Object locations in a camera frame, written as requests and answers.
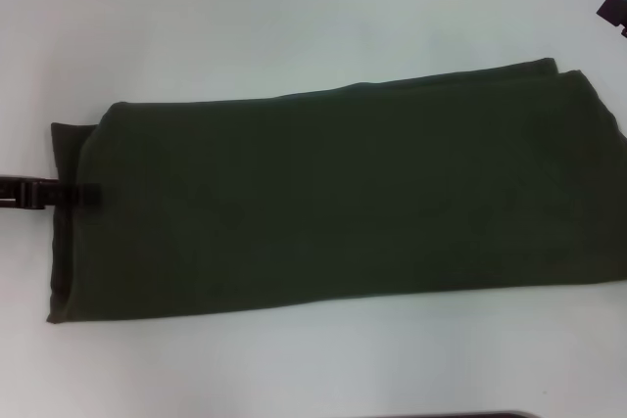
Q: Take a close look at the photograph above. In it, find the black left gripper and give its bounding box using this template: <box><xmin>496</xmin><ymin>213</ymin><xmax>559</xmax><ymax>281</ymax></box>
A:
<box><xmin>0</xmin><ymin>174</ymin><xmax>103</xmax><ymax>214</ymax></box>

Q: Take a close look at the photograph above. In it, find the dark green FREE t-shirt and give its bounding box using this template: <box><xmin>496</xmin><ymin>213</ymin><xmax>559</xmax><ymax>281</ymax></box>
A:
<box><xmin>44</xmin><ymin>56</ymin><xmax>627</xmax><ymax>325</ymax></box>

